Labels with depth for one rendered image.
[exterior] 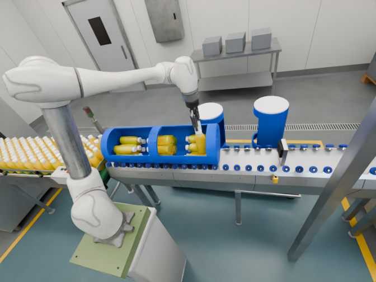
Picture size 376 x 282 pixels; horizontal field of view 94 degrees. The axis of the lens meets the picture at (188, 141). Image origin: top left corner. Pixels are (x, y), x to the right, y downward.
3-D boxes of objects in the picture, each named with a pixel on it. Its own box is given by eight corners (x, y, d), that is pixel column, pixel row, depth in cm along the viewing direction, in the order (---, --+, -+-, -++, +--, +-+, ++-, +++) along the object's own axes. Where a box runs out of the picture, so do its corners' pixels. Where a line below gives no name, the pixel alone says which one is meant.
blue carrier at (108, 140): (219, 172, 121) (215, 144, 102) (113, 169, 145) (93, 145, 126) (221, 142, 140) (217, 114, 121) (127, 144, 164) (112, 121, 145)
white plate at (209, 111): (187, 114, 166) (187, 116, 166) (212, 122, 150) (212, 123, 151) (203, 100, 180) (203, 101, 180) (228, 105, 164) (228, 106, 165)
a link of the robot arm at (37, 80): (75, 64, 53) (68, 59, 62) (-10, 64, 43) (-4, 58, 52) (84, 106, 59) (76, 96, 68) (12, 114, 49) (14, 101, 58)
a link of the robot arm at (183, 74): (203, 86, 89) (187, 81, 98) (198, 54, 79) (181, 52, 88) (187, 95, 85) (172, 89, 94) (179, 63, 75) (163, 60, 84)
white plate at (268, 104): (279, 93, 162) (279, 94, 162) (249, 99, 164) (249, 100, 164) (295, 108, 141) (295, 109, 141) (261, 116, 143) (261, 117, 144)
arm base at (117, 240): (127, 250, 85) (121, 247, 81) (93, 242, 92) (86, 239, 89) (141, 212, 97) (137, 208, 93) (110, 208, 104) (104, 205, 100)
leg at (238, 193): (241, 225, 181) (241, 193, 140) (235, 225, 183) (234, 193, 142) (241, 220, 185) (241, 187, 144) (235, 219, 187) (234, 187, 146)
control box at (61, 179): (78, 185, 131) (70, 177, 125) (58, 183, 137) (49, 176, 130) (86, 174, 139) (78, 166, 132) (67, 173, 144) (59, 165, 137)
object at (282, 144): (284, 165, 116) (288, 149, 106) (277, 165, 118) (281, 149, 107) (281, 154, 124) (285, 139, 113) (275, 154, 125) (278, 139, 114)
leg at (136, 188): (155, 216, 208) (134, 186, 167) (151, 215, 210) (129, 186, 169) (157, 211, 212) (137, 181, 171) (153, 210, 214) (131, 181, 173)
